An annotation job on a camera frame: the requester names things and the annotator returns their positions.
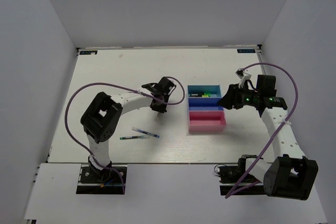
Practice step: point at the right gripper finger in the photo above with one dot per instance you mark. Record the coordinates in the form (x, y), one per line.
(226, 102)
(231, 92)

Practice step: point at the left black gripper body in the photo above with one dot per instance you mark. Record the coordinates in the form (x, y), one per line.
(166, 96)

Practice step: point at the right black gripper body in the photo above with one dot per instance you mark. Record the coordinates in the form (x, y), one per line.
(248, 96)

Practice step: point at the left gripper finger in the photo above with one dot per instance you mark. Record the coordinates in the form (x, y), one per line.
(162, 108)
(155, 106)

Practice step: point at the white eraser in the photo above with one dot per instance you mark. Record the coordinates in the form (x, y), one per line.
(159, 115)

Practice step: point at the blue pen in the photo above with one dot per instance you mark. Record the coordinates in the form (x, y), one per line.
(145, 132)

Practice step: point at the green pen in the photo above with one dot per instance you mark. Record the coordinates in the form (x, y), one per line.
(134, 137)

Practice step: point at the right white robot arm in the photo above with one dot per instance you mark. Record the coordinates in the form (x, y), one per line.
(291, 175)

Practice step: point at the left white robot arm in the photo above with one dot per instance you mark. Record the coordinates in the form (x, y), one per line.
(101, 118)

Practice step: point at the light blue tray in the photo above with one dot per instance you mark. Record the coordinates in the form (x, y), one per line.
(214, 90)

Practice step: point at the dark blue tray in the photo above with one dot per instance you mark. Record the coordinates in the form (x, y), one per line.
(203, 104)

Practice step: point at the pink tray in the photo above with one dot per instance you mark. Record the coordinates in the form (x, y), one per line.
(206, 121)

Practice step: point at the right blue table label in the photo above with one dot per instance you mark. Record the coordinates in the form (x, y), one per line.
(246, 51)

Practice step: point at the blue table label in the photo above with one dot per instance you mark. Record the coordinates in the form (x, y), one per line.
(246, 51)
(88, 52)

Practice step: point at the left blue table label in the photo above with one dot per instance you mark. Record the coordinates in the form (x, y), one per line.
(88, 52)

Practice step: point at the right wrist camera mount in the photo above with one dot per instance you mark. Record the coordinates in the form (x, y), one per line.
(244, 76)

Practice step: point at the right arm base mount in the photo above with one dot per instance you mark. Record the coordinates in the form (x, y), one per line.
(230, 174)

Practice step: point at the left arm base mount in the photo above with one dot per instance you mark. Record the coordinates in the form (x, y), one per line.
(104, 183)

